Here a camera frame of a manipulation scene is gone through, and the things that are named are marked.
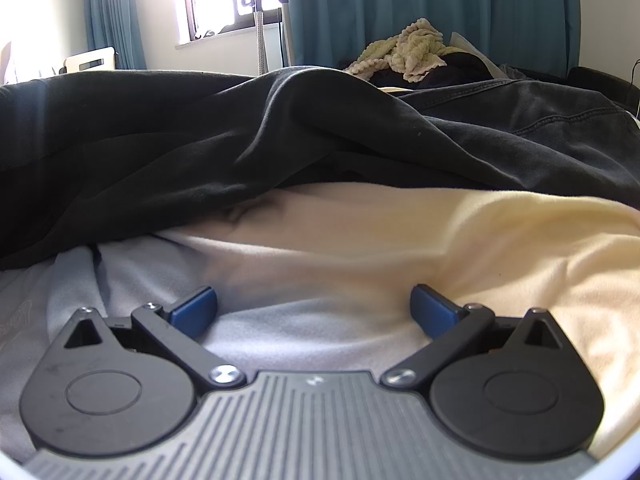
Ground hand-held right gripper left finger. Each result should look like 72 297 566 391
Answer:
62 286 247 390

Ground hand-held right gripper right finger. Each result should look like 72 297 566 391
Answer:
379 283 564 390

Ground light blue garment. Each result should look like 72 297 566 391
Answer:
0 240 433 466

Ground dark grey garment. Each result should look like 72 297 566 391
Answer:
0 66 531 272

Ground cream fleece blanket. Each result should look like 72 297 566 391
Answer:
160 182 640 461

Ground dark denim jeans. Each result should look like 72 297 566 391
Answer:
407 77 640 202

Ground black cloth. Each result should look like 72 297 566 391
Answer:
370 49 501 89

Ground cream knitted blanket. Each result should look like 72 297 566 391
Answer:
344 18 463 84

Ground white box device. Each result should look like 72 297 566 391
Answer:
63 46 117 74

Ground black furniture edge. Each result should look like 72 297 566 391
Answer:
566 66 637 107

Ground garment steamer stand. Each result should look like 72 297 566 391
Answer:
239 0 312 75

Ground narrow teal curtain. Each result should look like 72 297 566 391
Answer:
82 0 147 71

